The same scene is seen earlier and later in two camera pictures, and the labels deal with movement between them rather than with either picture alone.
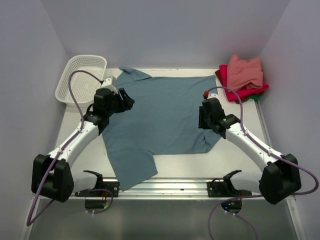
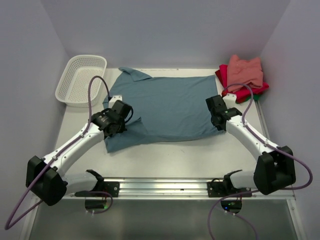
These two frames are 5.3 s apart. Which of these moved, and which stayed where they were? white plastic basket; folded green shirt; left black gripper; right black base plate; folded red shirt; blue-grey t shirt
Moved: left black gripper; blue-grey t shirt
Stayed: folded red shirt; white plastic basket; folded green shirt; right black base plate
